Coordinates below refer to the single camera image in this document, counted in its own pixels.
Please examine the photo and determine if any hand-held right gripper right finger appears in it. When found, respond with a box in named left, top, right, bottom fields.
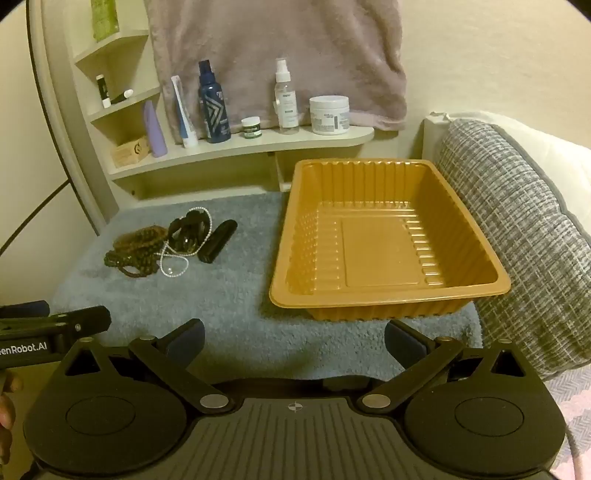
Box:
left=355, top=318, right=530, bottom=411

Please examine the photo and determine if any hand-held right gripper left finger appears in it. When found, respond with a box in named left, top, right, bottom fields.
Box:
left=60, top=318, right=236, bottom=415

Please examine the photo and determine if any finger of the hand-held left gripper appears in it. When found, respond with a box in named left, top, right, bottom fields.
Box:
left=0, top=300, right=51, bottom=320
left=0, top=305, right=113, bottom=343

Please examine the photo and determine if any orange plastic tray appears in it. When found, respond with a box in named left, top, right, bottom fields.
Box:
left=269, top=159, right=512, bottom=321

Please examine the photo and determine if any brown bead necklace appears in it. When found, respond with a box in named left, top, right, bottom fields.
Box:
left=104, top=224, right=169, bottom=279

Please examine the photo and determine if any black tube case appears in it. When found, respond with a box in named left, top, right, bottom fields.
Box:
left=198, top=220, right=237, bottom=264

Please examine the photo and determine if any black bracelet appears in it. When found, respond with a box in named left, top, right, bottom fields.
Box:
left=167, top=215, right=209, bottom=254

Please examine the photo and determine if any white pearl necklace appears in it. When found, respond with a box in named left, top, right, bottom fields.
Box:
left=159, top=208, right=213, bottom=278

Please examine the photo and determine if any person's left hand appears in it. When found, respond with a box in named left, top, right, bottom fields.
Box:
left=0, top=370, right=24, bottom=432

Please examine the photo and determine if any grey fluffy mat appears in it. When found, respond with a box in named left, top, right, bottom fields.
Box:
left=48, top=191, right=483, bottom=384

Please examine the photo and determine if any grey woven cushion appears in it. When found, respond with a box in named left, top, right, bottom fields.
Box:
left=434, top=119, right=591, bottom=381

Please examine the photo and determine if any small cardboard box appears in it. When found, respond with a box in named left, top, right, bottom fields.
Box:
left=111, top=135, right=152, bottom=168

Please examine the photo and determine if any cream shelf unit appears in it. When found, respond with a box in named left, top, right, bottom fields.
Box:
left=39, top=0, right=376, bottom=236

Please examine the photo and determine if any pink patterned bedsheet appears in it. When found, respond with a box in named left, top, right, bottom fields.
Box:
left=545, top=364, right=591, bottom=480

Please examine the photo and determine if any purple tube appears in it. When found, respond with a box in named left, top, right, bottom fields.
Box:
left=142, top=100, right=168, bottom=157

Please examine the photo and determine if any white and blue tube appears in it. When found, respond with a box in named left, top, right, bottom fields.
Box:
left=171, top=75, right=199, bottom=148

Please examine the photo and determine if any dark blue spray bottle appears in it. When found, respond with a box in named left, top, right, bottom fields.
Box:
left=198, top=60, right=232, bottom=144

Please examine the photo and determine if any white cream jar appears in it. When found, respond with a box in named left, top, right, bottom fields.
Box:
left=308, top=95, right=350, bottom=136

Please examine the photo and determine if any white quilted pillow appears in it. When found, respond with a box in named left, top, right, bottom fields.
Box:
left=422, top=110, right=591, bottom=204

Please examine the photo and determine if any clear spray bottle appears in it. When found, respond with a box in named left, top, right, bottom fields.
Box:
left=273, top=58, right=301, bottom=136

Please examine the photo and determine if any green bottle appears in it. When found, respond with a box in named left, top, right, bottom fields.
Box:
left=90, top=0, right=122, bottom=42

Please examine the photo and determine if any pink hanging towel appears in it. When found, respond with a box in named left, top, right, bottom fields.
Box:
left=147, top=0, right=408, bottom=139

